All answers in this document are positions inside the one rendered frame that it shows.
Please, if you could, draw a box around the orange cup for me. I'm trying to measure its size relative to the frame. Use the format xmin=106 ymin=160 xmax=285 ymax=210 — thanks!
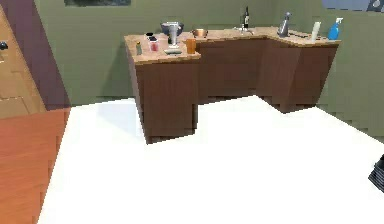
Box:
xmin=185 ymin=38 xmax=197 ymax=55

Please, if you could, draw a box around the wooden room door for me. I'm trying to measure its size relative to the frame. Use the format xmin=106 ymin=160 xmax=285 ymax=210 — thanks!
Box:
xmin=0 ymin=4 xmax=47 ymax=120

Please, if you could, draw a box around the dark framed wall picture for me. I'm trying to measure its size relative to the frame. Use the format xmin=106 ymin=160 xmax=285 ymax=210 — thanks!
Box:
xmin=63 ymin=0 xmax=132 ymax=8

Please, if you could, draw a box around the blue grey window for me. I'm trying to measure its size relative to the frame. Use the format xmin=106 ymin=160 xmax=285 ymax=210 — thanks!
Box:
xmin=321 ymin=0 xmax=384 ymax=13

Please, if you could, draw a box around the white paper towel roll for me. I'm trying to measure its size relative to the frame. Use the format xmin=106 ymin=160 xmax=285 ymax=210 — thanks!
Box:
xmin=310 ymin=21 xmax=322 ymax=42

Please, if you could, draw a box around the grey metal cup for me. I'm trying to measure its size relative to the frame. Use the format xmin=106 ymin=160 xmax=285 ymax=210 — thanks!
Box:
xmin=168 ymin=23 xmax=180 ymax=48

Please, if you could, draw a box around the red jar with black lid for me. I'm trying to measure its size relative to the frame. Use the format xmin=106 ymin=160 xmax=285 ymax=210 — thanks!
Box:
xmin=148 ymin=36 xmax=160 ymax=53

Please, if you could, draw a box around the copper bowl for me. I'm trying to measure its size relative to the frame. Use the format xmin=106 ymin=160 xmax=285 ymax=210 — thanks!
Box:
xmin=192 ymin=28 xmax=209 ymax=39

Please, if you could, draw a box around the blue spray bottle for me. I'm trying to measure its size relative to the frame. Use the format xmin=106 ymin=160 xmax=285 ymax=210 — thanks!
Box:
xmin=327 ymin=17 xmax=344 ymax=41

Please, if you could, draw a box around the brown wooden kitchen counter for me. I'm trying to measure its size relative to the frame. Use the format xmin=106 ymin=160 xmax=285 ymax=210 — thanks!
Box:
xmin=124 ymin=26 xmax=342 ymax=145

